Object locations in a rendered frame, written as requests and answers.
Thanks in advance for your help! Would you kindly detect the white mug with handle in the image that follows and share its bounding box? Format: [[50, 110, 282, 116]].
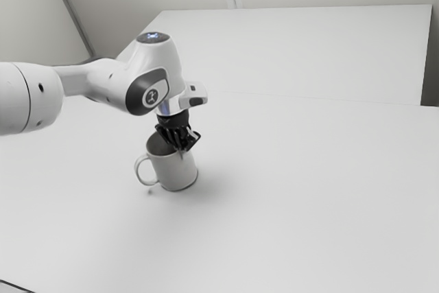
[[134, 132, 198, 192]]

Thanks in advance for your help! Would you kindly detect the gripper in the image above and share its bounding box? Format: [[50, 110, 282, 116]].
[[154, 108, 202, 153]]

